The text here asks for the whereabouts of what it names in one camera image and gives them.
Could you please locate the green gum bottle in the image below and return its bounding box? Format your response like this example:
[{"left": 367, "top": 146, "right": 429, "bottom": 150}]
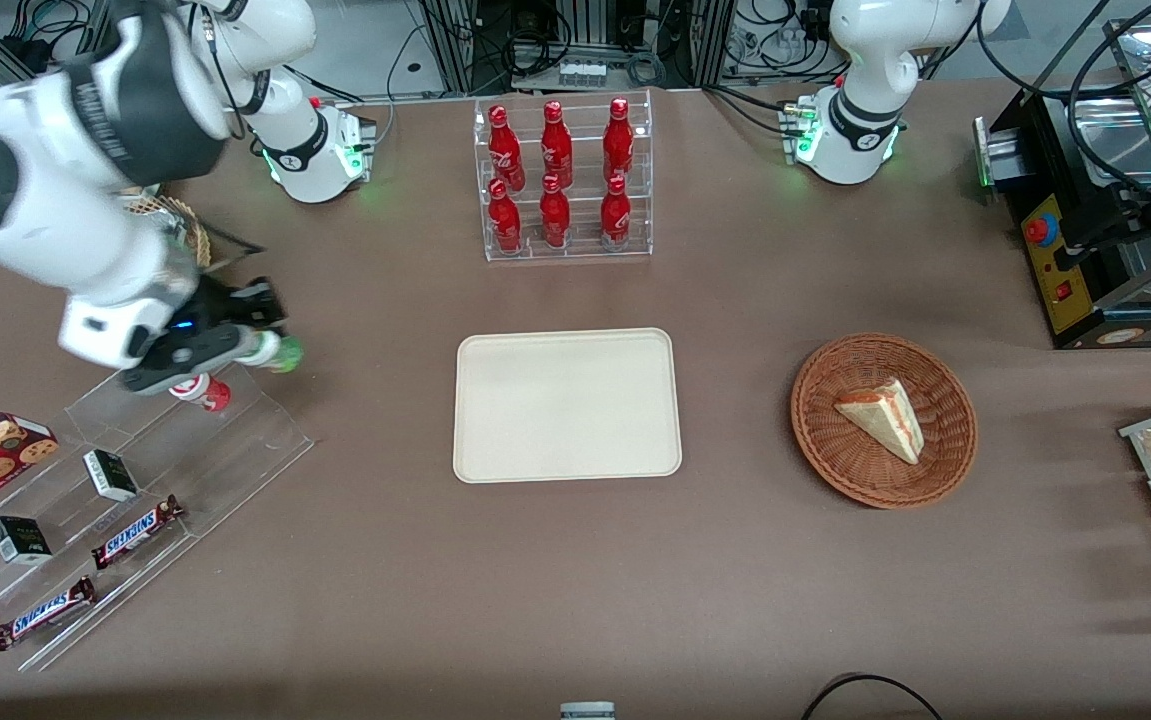
[{"left": 240, "top": 333, "right": 305, "bottom": 374}]

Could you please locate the aluminium frame rack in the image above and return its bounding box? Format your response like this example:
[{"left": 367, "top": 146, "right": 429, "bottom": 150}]
[{"left": 415, "top": 0, "right": 736, "bottom": 96}]

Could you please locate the black sealing machine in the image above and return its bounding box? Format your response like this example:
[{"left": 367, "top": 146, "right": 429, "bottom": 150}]
[{"left": 973, "top": 15, "right": 1151, "bottom": 351}]

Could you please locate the black floor cable loop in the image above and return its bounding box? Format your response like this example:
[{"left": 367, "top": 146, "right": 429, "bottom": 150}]
[{"left": 800, "top": 674, "right": 946, "bottom": 720}]

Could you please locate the red cola bottle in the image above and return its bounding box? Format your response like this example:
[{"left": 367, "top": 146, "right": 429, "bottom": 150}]
[
  {"left": 603, "top": 97, "right": 635, "bottom": 186},
  {"left": 488, "top": 178, "right": 523, "bottom": 254},
  {"left": 600, "top": 175, "right": 632, "bottom": 249},
  {"left": 540, "top": 100, "right": 574, "bottom": 189},
  {"left": 539, "top": 174, "right": 572, "bottom": 249},
  {"left": 488, "top": 105, "right": 526, "bottom": 191}
]

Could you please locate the clear acrylic stepped stand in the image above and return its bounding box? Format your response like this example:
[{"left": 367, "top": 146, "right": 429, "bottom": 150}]
[{"left": 0, "top": 330, "right": 316, "bottom": 673}]

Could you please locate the oval wicker basket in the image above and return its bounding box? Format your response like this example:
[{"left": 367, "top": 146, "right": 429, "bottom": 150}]
[{"left": 125, "top": 193, "right": 212, "bottom": 271}]

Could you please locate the round wicker basket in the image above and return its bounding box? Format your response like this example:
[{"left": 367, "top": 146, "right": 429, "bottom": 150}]
[{"left": 790, "top": 333, "right": 979, "bottom": 510}]

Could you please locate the small black box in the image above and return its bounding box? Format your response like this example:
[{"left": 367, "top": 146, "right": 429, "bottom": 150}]
[
  {"left": 0, "top": 516, "right": 53, "bottom": 565},
  {"left": 83, "top": 450, "right": 140, "bottom": 502}
]

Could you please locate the wrapped triangle sandwich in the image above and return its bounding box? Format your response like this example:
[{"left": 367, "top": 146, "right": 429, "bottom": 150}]
[{"left": 833, "top": 377, "right": 926, "bottom": 466}]

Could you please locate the beige rectangular tray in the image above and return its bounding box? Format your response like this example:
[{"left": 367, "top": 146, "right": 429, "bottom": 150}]
[{"left": 452, "top": 328, "right": 684, "bottom": 485}]

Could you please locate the clear acrylic bottle rack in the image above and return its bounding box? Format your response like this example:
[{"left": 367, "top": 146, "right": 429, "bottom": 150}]
[{"left": 473, "top": 90, "right": 654, "bottom": 263}]

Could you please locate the Snickers chocolate bar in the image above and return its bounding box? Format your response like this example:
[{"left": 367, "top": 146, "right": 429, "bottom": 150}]
[
  {"left": 91, "top": 495, "right": 184, "bottom": 571},
  {"left": 0, "top": 576, "right": 97, "bottom": 652}
]

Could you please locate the black machine cable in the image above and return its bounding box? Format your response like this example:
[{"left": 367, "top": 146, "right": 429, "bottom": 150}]
[{"left": 975, "top": 0, "right": 1151, "bottom": 216}]

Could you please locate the red gum bottle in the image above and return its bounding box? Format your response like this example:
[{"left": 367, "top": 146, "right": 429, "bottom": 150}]
[{"left": 170, "top": 372, "right": 232, "bottom": 413}]

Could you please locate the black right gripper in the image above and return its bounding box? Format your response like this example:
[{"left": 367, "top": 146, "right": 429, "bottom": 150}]
[{"left": 125, "top": 280, "right": 288, "bottom": 393}]

